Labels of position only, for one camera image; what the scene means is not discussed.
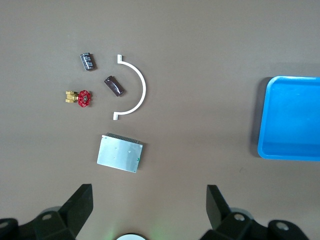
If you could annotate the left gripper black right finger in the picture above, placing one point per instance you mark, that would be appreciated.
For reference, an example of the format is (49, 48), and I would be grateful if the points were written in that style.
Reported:
(222, 222)

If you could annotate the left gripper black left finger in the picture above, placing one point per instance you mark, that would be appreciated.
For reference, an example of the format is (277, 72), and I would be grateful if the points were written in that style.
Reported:
(72, 215)

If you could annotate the dark brown glossy capacitor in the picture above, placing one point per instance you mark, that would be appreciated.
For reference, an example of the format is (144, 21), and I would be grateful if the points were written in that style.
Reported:
(114, 86)

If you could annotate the black capacitor with white print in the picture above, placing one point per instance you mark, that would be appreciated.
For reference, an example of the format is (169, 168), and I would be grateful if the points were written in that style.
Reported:
(87, 61)

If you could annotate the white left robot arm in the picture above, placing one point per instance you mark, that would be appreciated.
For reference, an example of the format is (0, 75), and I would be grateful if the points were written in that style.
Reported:
(131, 237)

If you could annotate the red handwheel brass valve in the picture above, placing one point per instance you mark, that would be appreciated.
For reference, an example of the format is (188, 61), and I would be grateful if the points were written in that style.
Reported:
(83, 98)

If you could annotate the blue plastic tray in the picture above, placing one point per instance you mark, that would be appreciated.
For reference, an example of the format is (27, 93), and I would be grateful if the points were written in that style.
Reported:
(292, 120)

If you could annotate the brown table mat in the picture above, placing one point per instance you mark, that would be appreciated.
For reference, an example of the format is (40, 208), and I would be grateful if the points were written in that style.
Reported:
(200, 50)

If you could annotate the white curved plastic bracket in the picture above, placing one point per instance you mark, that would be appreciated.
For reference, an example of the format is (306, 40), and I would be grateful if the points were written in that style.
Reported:
(144, 87)

